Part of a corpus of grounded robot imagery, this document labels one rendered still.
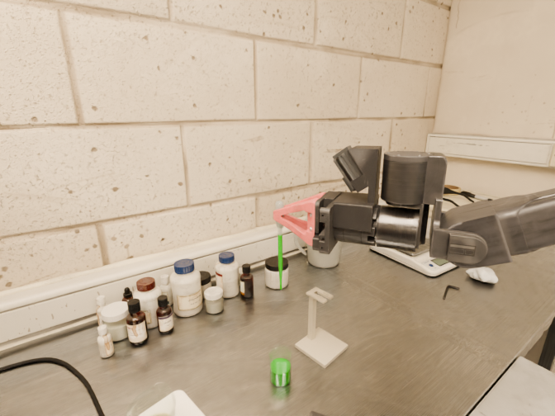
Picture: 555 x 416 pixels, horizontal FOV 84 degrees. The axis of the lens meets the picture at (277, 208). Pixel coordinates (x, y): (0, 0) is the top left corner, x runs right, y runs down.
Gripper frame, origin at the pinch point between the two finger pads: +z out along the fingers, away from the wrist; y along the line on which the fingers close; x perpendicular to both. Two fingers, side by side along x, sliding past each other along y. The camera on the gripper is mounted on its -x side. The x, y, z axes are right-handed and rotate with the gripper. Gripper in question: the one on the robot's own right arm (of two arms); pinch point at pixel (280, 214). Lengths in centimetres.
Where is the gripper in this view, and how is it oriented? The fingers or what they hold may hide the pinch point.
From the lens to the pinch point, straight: 48.0
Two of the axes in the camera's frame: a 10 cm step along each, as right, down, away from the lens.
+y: -4.1, 2.7, -8.7
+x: 0.2, 9.6, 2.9
